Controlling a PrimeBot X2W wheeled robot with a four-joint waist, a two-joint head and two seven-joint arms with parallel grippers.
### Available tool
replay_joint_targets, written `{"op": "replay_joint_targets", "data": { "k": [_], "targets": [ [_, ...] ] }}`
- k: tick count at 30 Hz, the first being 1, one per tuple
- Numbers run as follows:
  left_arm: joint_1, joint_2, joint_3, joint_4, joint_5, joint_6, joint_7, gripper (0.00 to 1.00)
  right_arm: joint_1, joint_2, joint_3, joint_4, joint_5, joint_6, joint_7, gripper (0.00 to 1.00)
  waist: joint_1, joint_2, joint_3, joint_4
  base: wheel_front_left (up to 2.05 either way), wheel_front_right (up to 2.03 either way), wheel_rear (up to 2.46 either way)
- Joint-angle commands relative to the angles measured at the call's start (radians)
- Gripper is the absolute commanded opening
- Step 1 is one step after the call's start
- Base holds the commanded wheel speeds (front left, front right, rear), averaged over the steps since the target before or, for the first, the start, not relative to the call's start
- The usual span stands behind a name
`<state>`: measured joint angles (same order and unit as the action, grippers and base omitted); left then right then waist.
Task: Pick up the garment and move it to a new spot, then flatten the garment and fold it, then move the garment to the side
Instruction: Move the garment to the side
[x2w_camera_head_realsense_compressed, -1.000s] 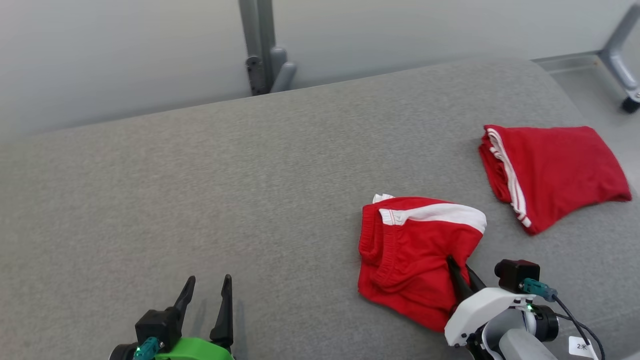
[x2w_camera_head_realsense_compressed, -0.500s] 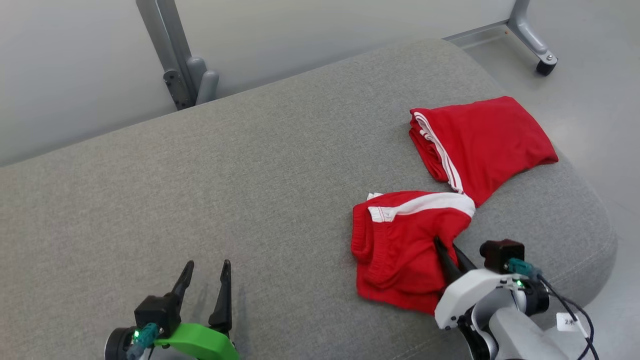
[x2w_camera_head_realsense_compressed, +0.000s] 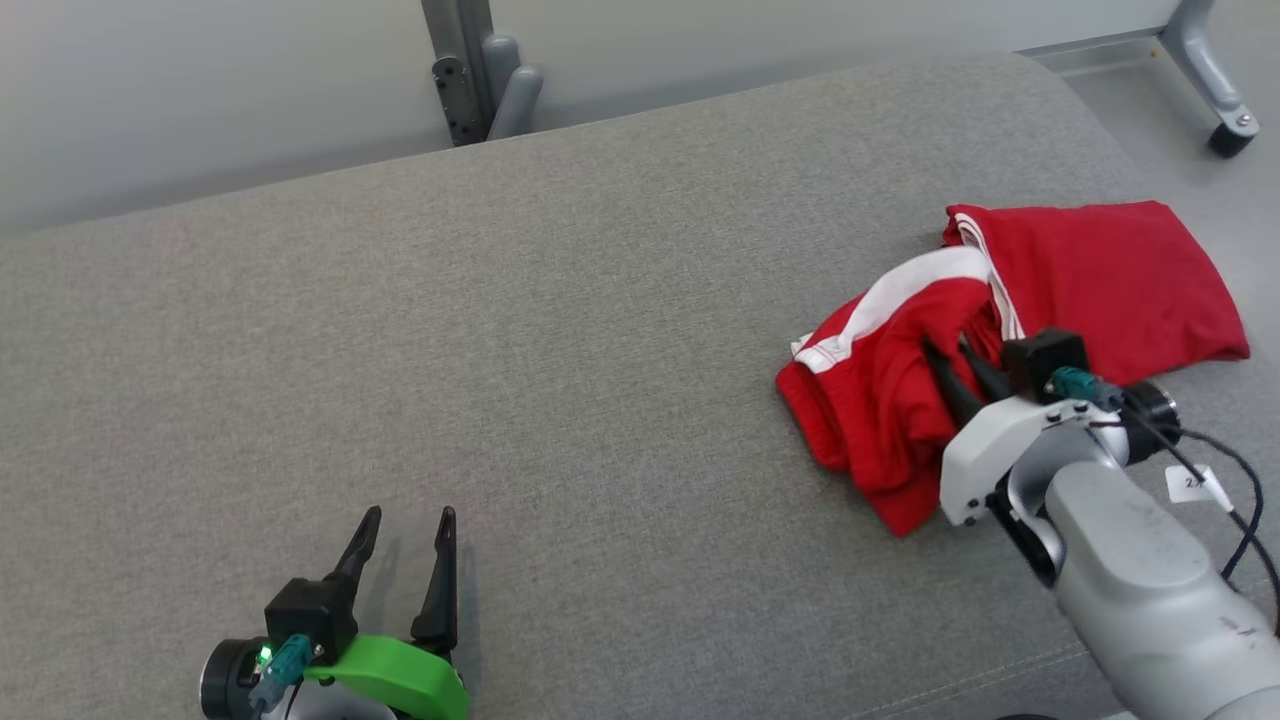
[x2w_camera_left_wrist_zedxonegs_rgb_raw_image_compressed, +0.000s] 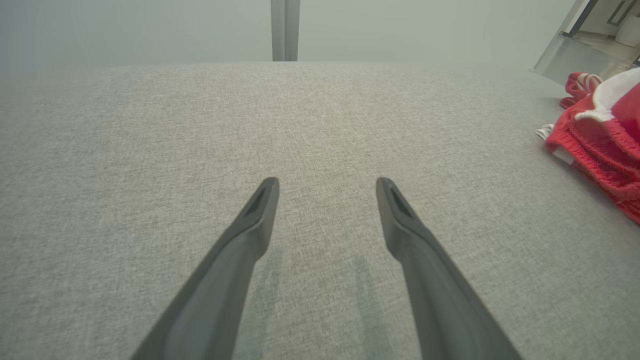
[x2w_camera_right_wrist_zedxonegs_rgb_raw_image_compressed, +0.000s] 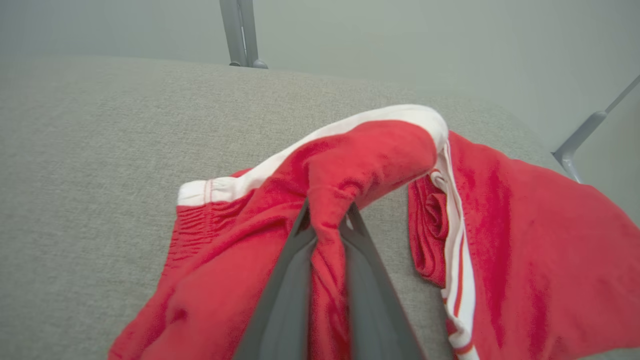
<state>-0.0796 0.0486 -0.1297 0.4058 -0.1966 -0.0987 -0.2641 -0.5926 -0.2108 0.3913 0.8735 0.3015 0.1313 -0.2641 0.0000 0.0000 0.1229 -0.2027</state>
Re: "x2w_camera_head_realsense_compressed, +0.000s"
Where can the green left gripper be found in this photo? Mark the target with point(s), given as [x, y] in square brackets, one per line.
[400, 675]

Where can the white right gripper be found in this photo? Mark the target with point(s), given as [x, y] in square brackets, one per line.
[990, 450]

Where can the red shorts with white stripe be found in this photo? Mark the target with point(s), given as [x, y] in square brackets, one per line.
[880, 420]

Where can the red basketball jersey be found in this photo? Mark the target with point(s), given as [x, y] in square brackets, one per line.
[1100, 270]

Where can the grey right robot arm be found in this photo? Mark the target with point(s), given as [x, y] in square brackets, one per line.
[1150, 590]

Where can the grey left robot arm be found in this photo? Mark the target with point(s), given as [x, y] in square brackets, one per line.
[340, 705]

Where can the grey fabric sofa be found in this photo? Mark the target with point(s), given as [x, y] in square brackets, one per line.
[500, 350]

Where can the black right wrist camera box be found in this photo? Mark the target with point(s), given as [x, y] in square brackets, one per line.
[1045, 362]

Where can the grey frame leg with caster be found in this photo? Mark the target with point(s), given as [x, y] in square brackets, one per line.
[1200, 60]

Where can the grey partition post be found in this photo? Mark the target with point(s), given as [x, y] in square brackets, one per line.
[465, 70]

